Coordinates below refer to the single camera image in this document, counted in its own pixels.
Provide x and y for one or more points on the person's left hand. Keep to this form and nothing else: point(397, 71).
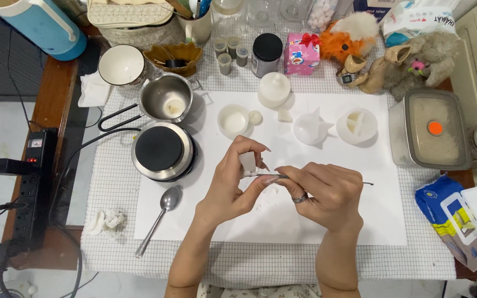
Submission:
point(226, 186)

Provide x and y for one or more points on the person's right hand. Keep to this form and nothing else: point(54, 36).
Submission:
point(333, 194)

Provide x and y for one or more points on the small white wax piece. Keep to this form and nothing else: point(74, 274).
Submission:
point(247, 161)

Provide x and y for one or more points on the thin metal needle tool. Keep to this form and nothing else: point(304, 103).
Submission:
point(367, 183)

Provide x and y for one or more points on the large white paper sheet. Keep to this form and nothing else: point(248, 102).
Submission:
point(271, 223)

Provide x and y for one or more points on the round white silicone mould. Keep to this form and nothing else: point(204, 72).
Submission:
point(233, 121)

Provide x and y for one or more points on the translucent star-shaped mould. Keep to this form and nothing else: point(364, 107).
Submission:
point(311, 128)

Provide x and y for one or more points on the metal spoon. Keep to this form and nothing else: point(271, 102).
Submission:
point(162, 215)

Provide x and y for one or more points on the round split white mould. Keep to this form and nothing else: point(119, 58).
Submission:
point(356, 126)

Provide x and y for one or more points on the small round white candle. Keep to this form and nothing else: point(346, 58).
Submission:
point(255, 117)

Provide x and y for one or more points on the round electric hot plate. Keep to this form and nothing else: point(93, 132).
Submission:
point(160, 150)

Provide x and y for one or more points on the white checked tablecloth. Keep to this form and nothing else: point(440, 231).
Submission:
point(263, 265)

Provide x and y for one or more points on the blue wet wipes pack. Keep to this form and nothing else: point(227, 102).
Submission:
point(433, 202)

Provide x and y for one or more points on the person's floral clothing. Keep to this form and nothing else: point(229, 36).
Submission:
point(263, 291)

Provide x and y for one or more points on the silver digital wristwatch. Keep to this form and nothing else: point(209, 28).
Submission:
point(347, 78)

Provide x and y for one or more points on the small grey-capped vial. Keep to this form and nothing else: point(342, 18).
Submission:
point(220, 47)
point(242, 56)
point(233, 44)
point(225, 64)

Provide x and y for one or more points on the crumpled white tissue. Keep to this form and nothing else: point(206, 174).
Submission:
point(108, 221)

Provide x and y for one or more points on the beige hand-shaped figurine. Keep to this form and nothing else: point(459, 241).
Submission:
point(377, 72)

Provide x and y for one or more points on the black round tin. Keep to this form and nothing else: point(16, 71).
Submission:
point(176, 63)

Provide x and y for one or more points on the black-lidded jar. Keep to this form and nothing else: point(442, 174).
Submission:
point(266, 53)

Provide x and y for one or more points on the pink gift box red bow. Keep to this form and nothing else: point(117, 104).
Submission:
point(300, 58)

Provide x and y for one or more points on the brown leaf-shaped dish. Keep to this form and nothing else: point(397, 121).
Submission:
point(157, 53)

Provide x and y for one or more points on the orange plush toy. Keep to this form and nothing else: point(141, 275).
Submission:
point(346, 39)

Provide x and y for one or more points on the white ceramic bowl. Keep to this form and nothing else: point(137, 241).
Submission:
point(121, 65)

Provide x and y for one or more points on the white mug with pens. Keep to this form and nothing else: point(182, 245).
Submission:
point(195, 27)

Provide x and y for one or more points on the folded white tissue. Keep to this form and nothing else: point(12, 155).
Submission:
point(93, 91)

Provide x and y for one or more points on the grey plush toy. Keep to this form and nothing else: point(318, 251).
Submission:
point(433, 58)

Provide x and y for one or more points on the clear glass bottle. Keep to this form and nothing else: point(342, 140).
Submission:
point(228, 16)
point(294, 9)
point(262, 12)

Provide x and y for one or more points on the dark blue printed box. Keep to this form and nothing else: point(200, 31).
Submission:
point(373, 9)

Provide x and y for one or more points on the black power strip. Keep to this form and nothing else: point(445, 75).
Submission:
point(35, 186)

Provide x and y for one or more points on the brown wooden table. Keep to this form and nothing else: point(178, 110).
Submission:
point(52, 103)

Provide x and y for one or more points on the white printed plastic bag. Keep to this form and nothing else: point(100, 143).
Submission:
point(418, 20)

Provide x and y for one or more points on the black plug adapter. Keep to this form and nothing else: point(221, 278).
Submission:
point(4, 166)

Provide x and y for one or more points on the blue thermos jug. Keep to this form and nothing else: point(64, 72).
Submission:
point(44, 27)

